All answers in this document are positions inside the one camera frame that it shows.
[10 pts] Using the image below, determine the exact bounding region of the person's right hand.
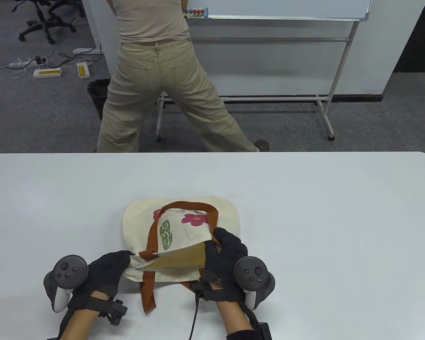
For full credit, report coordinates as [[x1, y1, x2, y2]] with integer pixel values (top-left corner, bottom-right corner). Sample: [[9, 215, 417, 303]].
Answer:
[[200, 227, 249, 303]]

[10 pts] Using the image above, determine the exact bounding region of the person's left hand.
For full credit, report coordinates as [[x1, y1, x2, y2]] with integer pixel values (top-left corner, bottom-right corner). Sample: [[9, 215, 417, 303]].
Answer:
[[67, 250, 135, 312]]

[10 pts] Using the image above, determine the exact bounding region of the cream floral canvas bag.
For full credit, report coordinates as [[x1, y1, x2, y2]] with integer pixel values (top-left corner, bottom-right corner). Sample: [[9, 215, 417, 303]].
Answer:
[[123, 195, 242, 314]]

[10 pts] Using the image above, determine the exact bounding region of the person's right forearm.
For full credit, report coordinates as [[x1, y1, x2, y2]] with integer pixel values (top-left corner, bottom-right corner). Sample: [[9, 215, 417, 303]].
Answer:
[[216, 300, 255, 340]]

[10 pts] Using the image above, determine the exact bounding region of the person's left forearm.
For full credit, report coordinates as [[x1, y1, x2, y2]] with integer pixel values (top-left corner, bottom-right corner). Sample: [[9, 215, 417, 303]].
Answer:
[[58, 308, 100, 340]]

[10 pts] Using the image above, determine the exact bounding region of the grey white handheld controller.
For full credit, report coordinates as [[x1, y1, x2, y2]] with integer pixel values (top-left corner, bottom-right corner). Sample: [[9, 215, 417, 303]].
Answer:
[[234, 256, 276, 311], [44, 255, 89, 313]]

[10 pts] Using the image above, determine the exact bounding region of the black armband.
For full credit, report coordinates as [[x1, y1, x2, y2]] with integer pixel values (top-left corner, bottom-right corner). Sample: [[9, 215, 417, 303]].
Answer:
[[226, 329, 256, 340]]

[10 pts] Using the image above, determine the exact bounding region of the black waste bin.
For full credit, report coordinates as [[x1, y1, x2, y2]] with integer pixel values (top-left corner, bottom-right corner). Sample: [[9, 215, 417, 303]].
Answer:
[[87, 79, 111, 121]]

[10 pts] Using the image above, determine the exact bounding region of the long yellow label power strip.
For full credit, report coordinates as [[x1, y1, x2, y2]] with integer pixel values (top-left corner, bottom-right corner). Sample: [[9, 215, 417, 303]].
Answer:
[[33, 68, 62, 79]]

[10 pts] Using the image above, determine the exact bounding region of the black office chair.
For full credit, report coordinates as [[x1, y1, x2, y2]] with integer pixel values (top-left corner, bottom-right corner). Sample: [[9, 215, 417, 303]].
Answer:
[[11, 0, 77, 45], [48, 0, 86, 20]]

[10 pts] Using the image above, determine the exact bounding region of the whiteboard on metal stand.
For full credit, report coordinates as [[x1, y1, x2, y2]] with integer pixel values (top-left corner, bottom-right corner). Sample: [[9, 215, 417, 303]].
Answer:
[[155, 0, 372, 142]]

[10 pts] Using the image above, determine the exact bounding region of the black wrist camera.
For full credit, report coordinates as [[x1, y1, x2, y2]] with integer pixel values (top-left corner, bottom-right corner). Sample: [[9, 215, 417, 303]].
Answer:
[[256, 322, 274, 340], [99, 299, 129, 327]]

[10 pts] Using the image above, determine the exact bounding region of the black glove cable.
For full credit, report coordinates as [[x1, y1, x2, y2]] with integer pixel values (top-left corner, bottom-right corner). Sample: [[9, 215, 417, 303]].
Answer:
[[187, 283, 203, 340]]

